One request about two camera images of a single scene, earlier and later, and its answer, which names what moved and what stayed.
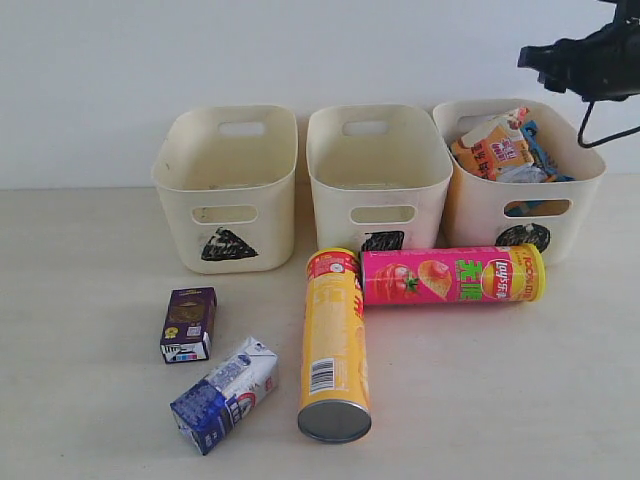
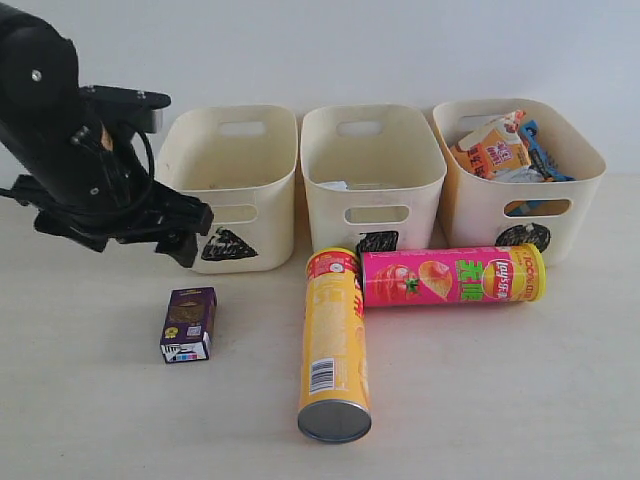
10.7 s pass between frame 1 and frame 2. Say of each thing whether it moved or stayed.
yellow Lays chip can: stayed
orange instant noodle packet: stayed
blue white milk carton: moved
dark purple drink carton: stayed
